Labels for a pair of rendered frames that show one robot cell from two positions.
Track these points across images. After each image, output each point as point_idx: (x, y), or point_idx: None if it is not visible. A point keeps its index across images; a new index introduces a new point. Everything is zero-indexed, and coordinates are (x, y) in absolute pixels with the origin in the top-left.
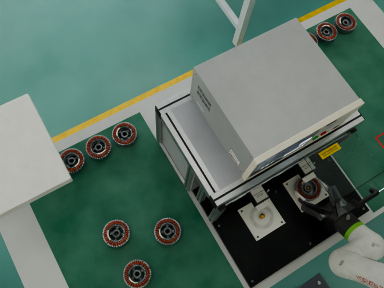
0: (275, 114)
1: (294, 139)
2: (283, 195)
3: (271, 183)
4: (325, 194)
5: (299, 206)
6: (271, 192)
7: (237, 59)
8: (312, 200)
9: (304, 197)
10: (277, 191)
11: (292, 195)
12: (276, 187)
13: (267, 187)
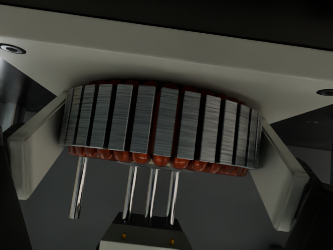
0: None
1: None
2: (306, 113)
3: (283, 127)
4: (18, 50)
5: (329, 102)
6: (328, 125)
7: None
8: (186, 77)
9: (244, 171)
10: (306, 120)
11: (278, 119)
12: (287, 122)
13: (317, 130)
